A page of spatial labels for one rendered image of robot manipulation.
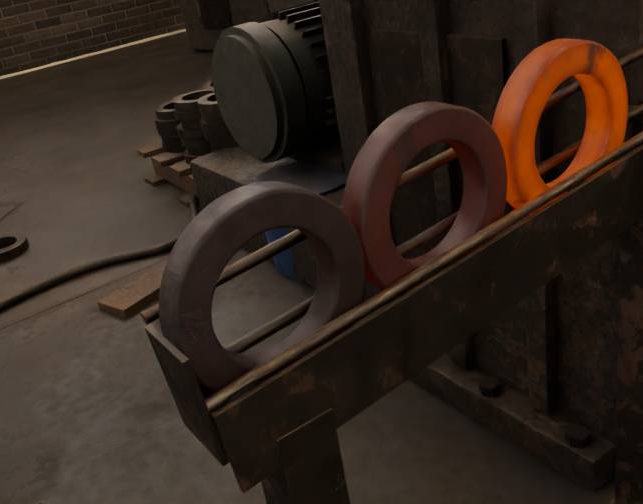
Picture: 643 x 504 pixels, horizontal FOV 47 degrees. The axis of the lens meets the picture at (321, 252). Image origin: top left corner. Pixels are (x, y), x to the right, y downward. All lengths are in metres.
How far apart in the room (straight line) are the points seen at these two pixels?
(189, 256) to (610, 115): 0.50
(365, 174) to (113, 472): 1.08
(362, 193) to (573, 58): 0.27
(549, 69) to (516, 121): 0.06
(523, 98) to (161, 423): 1.16
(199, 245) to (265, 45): 1.43
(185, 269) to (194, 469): 0.99
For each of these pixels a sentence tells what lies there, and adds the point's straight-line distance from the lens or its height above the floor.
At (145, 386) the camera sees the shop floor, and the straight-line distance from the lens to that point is 1.80.
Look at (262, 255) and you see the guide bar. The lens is 0.67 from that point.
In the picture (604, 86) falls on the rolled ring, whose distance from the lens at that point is 0.84.
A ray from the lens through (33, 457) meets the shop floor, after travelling 1.73.
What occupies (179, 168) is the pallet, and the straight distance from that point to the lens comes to 2.76.
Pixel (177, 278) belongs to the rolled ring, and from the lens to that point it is 0.57.
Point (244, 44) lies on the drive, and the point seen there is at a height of 0.64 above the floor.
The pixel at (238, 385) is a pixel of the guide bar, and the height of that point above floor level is 0.63.
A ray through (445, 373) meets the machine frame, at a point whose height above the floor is 0.07.
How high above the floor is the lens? 0.97
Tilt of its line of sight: 26 degrees down
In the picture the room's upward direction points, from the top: 10 degrees counter-clockwise
